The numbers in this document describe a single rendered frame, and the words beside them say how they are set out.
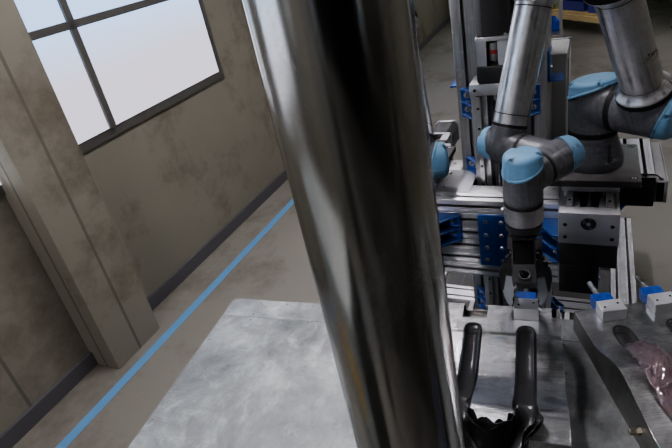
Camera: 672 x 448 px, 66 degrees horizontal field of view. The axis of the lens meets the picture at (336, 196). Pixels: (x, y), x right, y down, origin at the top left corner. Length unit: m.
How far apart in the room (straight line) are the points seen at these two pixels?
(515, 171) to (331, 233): 0.85
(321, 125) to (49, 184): 2.36
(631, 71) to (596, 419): 0.70
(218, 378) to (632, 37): 1.18
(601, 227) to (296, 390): 0.82
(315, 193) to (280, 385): 1.11
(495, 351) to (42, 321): 2.14
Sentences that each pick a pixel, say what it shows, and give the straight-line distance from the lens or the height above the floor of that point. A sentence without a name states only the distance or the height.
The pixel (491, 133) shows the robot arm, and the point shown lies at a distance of 1.20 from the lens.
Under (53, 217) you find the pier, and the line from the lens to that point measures 2.53.
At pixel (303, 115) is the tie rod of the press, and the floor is 1.65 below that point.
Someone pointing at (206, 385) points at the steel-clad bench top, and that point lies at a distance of 1.37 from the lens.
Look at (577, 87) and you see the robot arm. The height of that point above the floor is 1.26.
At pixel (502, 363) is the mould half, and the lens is 1.14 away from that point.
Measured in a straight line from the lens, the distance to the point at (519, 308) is 1.20.
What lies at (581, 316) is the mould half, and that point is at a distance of 1.30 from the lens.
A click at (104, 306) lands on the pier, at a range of 2.76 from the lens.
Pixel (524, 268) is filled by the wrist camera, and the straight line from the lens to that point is 1.09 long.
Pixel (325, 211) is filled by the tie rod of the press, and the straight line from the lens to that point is 0.20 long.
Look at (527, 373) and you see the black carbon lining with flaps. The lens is 1.13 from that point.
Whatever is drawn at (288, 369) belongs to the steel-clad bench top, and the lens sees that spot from 1.32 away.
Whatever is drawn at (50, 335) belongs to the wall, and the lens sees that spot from 2.83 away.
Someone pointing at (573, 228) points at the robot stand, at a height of 0.95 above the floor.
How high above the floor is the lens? 1.70
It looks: 27 degrees down
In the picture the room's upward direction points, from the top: 12 degrees counter-clockwise
